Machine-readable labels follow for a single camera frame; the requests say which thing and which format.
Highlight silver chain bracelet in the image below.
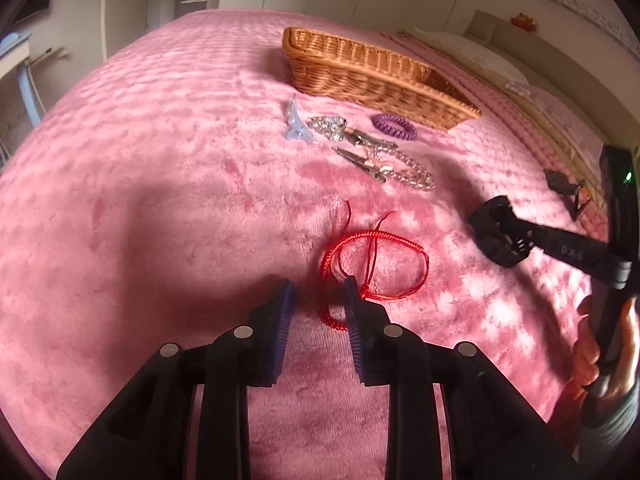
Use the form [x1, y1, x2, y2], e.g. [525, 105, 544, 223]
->
[349, 136, 436, 192]

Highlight purple spiral hair tie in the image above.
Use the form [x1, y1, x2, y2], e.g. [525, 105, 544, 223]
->
[370, 112, 419, 142]

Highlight silver duckbill hair clip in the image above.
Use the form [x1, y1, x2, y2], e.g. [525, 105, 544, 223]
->
[332, 146, 386, 183]

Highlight red string bracelet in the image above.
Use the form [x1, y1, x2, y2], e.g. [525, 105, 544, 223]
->
[318, 199, 432, 333]

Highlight clear crystal bead bracelet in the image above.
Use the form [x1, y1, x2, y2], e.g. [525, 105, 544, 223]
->
[307, 115, 350, 142]

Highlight light blue hair clip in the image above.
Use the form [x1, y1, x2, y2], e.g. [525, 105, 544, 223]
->
[285, 96, 314, 144]

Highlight brown wicker basket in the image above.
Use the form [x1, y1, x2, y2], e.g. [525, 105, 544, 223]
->
[282, 27, 482, 131]

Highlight silver star hair clip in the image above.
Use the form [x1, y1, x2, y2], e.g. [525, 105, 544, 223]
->
[345, 130, 398, 153]

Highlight grey sleeve forearm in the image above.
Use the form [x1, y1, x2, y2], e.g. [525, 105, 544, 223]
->
[577, 384, 639, 479]

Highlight white bedroom door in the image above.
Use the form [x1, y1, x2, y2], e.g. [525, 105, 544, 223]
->
[100, 0, 148, 61]

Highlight right hand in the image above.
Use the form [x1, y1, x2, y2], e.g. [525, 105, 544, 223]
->
[572, 296, 639, 416]

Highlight black phone stand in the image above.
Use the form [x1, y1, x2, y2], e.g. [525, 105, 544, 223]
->
[544, 169, 592, 221]

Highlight pink patterned pillow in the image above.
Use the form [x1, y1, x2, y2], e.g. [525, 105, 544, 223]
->
[504, 81, 604, 165]

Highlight beige bed headboard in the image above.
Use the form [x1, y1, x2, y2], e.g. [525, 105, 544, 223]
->
[463, 11, 639, 151]

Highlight white floral pillow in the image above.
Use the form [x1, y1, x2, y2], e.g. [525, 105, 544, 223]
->
[409, 28, 528, 84]

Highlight red plush toy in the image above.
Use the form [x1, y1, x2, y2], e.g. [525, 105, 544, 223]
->
[510, 13, 538, 32]

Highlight pink bed blanket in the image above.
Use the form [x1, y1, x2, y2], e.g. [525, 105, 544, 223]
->
[1, 11, 589, 479]

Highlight white blue desk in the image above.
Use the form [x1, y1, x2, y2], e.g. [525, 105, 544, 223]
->
[1, 32, 43, 128]

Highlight white decorative wall shelf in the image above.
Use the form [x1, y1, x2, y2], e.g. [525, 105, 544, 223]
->
[550, 0, 640, 58]

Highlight small wall shelf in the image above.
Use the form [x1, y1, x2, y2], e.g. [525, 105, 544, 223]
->
[28, 47, 70, 66]

